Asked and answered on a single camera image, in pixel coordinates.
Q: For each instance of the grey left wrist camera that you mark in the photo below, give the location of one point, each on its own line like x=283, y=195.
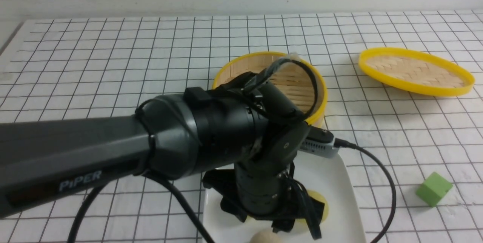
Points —
x=319, y=142

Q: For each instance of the white steamed bun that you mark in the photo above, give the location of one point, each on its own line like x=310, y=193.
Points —
x=266, y=236

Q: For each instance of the yellow bamboo steamer lid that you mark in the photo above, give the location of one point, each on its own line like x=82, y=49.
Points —
x=416, y=72

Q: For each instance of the yellow bamboo steamer basket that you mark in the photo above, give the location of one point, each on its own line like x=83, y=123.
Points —
x=290, y=79

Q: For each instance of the green foam cube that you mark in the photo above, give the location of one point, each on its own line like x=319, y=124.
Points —
x=433, y=189

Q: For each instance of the yellow steamed bun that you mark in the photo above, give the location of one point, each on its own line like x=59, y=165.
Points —
x=319, y=206

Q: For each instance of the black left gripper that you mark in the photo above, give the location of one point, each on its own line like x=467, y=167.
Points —
x=262, y=193

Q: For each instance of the white square plate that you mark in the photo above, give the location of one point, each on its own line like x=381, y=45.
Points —
x=326, y=176

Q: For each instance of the white grid tablecloth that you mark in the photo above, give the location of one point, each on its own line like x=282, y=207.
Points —
x=99, y=67

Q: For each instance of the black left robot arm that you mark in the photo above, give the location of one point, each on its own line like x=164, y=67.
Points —
x=243, y=138

